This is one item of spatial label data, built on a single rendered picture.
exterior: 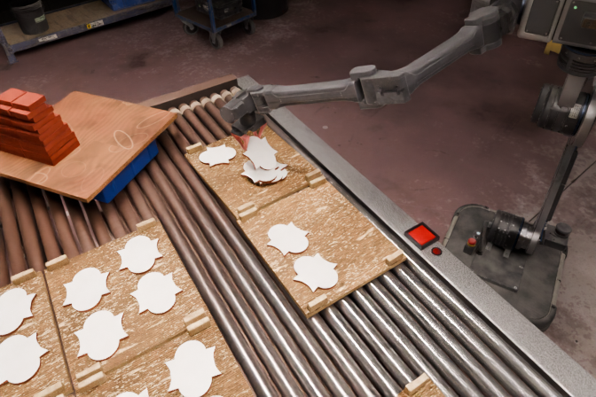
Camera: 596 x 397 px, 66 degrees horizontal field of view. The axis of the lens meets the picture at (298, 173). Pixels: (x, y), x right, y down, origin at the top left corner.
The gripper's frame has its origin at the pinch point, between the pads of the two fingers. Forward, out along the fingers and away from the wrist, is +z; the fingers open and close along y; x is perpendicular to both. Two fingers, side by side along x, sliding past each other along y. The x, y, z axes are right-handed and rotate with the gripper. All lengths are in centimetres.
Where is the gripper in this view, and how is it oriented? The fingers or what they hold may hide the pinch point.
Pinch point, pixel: (251, 143)
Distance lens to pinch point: 161.5
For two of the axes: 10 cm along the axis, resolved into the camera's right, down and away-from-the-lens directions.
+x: -8.1, -3.5, 4.6
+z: 0.5, 7.6, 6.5
